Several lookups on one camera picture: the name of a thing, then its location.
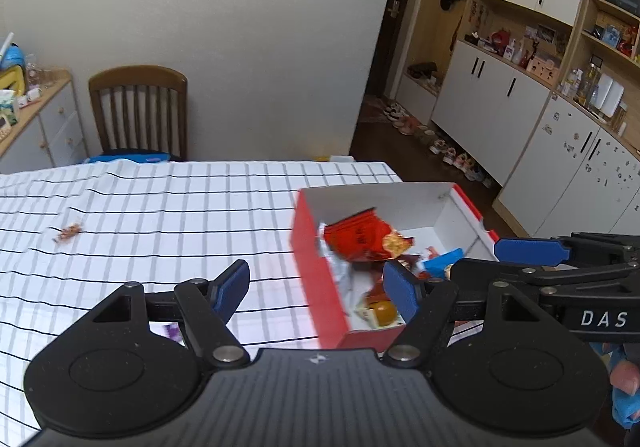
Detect red yellow snack bag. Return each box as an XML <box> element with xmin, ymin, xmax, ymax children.
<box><xmin>322</xmin><ymin>211</ymin><xmax>417</xmax><ymax>264</ymax></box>

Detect clear glasses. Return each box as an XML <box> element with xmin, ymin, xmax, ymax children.
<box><xmin>24</xmin><ymin>54</ymin><xmax>57</xmax><ymax>88</ymax></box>

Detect blue chair cushion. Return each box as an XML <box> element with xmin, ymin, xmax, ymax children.
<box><xmin>86</xmin><ymin>152</ymin><xmax>172</xmax><ymax>164</ymax></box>

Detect white board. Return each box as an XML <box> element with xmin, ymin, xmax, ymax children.
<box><xmin>596</xmin><ymin>73</ymin><xmax>627</xmax><ymax>118</ymax></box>

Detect row of shoes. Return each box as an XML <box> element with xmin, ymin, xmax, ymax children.
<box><xmin>381</xmin><ymin>98</ymin><xmax>497</xmax><ymax>188</ymax></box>

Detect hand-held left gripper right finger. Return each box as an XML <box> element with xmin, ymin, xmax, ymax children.
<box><xmin>382</xmin><ymin>259</ymin><xmax>548</xmax><ymax>369</ymax></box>

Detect small brown candy wrapper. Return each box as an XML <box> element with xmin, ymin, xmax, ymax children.
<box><xmin>54</xmin><ymin>221</ymin><xmax>86</xmax><ymax>246</ymax></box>

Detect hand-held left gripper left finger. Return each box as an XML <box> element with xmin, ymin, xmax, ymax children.
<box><xmin>37</xmin><ymin>259</ymin><xmax>251</xmax><ymax>368</ymax></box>

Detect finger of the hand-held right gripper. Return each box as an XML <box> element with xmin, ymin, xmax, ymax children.
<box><xmin>494</xmin><ymin>233</ymin><xmax>640</xmax><ymax>268</ymax></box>
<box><xmin>444</xmin><ymin>258</ymin><xmax>640</xmax><ymax>300</ymax></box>

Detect green tissue box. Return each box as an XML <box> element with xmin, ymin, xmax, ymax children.
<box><xmin>0</xmin><ymin>89</ymin><xmax>21</xmax><ymax>124</ymax></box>

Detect red ornament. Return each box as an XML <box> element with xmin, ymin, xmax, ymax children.
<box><xmin>489</xmin><ymin>29</ymin><xmax>512</xmax><ymax>54</ymax></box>

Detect checked white tablecloth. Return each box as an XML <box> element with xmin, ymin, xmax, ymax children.
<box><xmin>0</xmin><ymin>159</ymin><xmax>407</xmax><ymax>447</ymax></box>

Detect wooden chair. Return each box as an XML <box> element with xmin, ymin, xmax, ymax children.
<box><xmin>88</xmin><ymin>65</ymin><xmax>189</xmax><ymax>162</ymax></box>

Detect red cardboard box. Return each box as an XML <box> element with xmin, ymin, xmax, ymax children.
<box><xmin>289</xmin><ymin>182</ymin><xmax>501</xmax><ymax>352</ymax></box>

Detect silver snack bag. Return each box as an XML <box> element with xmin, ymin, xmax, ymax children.
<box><xmin>314</xmin><ymin>222</ymin><xmax>362</xmax><ymax>315</ymax></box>

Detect blue cookie packet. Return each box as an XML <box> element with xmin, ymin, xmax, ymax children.
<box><xmin>416</xmin><ymin>248</ymin><xmax>467</xmax><ymax>281</ymax></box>

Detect blue yellow container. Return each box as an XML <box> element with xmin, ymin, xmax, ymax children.
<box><xmin>0</xmin><ymin>43</ymin><xmax>27</xmax><ymax>92</ymax></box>

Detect person's right hand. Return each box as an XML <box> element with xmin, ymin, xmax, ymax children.
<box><xmin>606</xmin><ymin>339</ymin><xmax>640</xmax><ymax>430</ymax></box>

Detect white wall cabinet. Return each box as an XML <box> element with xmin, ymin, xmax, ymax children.
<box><xmin>395</xmin><ymin>0</ymin><xmax>640</xmax><ymax>239</ymax></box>

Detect wooden sideboard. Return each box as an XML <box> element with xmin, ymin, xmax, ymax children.
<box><xmin>0</xmin><ymin>69</ymin><xmax>90</xmax><ymax>174</ymax></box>

